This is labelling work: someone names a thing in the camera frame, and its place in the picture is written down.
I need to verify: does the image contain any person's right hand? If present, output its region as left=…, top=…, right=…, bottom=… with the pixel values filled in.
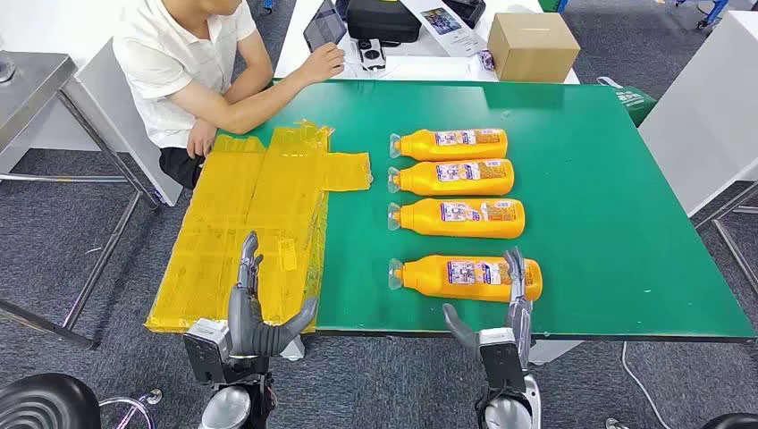
left=300, top=42, right=347, bottom=84

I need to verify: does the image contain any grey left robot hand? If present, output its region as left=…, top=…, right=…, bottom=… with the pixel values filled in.
left=227, top=231, right=320, bottom=360

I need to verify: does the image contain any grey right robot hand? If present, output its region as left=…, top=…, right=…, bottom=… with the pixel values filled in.
left=442, top=246, right=535, bottom=372

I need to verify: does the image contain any person's left hand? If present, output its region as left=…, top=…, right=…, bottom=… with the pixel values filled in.
left=186, top=118, right=219, bottom=160

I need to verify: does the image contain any orange detergent bottle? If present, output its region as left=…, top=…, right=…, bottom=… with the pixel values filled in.
left=387, top=158, right=516, bottom=198
left=389, top=128, right=510, bottom=163
left=387, top=254, right=543, bottom=304
left=387, top=198, right=526, bottom=240

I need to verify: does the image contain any black tablet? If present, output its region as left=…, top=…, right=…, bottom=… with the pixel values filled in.
left=303, top=0, right=349, bottom=54

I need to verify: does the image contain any white table foot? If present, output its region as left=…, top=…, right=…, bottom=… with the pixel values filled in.
left=278, top=334, right=307, bottom=362
left=526, top=340, right=585, bottom=366

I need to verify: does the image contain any white device with black lenses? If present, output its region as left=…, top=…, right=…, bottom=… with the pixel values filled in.
left=357, top=38, right=387, bottom=72

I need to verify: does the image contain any black carry case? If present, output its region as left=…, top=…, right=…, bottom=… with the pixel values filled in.
left=346, top=0, right=423, bottom=47

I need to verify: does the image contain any person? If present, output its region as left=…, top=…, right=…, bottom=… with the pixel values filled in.
left=112, top=0, right=347, bottom=190

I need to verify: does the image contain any chrome stool base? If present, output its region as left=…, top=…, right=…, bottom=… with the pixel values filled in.
left=97, top=387, right=164, bottom=429

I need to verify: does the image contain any printed paper leaflet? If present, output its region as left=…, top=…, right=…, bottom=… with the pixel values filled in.
left=402, top=0, right=488, bottom=59

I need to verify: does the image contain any black flat case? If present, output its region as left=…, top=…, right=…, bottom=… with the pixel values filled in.
left=441, top=0, right=487, bottom=29

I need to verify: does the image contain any stainless steel table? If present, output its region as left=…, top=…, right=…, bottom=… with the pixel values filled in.
left=0, top=50, right=161, bottom=350

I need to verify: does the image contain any brown cardboard box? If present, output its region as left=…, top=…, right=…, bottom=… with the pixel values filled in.
left=486, top=12, right=582, bottom=84

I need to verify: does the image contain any black round stool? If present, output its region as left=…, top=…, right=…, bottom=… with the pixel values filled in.
left=701, top=412, right=758, bottom=429
left=0, top=373, right=103, bottom=429

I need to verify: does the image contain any blue wheeled cart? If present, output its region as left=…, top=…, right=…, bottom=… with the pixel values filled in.
left=671, top=0, right=732, bottom=30

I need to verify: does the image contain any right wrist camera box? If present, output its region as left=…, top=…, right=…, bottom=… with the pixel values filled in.
left=476, top=327, right=528, bottom=393

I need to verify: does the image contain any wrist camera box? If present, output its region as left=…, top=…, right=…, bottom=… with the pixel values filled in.
left=181, top=318, right=233, bottom=385
left=476, top=327, right=528, bottom=393

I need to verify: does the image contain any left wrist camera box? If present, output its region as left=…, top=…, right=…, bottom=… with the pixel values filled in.
left=181, top=318, right=233, bottom=385

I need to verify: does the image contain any white floor cable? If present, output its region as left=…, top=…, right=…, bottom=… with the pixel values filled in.
left=619, top=341, right=673, bottom=429

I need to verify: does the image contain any steel table leg frame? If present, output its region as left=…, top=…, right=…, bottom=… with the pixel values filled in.
left=689, top=180, right=758, bottom=298

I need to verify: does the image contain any green bag with white handle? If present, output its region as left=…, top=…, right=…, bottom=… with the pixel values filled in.
left=596, top=75, right=659, bottom=129

